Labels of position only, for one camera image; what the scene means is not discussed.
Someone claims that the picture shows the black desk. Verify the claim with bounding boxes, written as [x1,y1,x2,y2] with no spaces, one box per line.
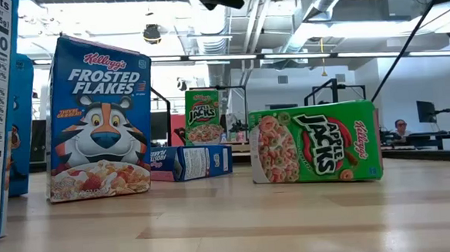
[379,129,450,154]

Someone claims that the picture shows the black ceiling dome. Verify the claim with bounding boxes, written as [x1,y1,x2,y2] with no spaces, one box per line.
[142,23,163,45]

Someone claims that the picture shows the red board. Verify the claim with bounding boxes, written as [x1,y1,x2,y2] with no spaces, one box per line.
[169,114,188,147]

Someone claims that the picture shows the Apple Jacks cereal box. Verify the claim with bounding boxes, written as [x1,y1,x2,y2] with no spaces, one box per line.
[247,98,385,188]
[182,88,223,147]

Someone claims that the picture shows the wooden shelf black legs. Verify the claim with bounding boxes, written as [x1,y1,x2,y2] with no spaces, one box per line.
[149,77,342,160]

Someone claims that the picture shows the ceiling light strip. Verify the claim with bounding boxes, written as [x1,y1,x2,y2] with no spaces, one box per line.
[408,49,450,59]
[336,49,408,60]
[263,50,331,62]
[188,52,258,63]

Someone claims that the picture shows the yellow hanging cord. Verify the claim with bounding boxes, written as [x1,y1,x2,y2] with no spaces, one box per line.
[317,37,328,78]

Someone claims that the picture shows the Frosted Flakes cereal box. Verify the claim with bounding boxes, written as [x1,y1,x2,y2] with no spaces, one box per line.
[39,30,160,205]
[148,142,235,184]

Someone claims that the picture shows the person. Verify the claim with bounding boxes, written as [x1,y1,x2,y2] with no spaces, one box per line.
[393,118,412,138]

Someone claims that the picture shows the black monitor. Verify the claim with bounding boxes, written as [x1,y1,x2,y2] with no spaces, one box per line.
[149,111,171,142]
[416,99,438,124]

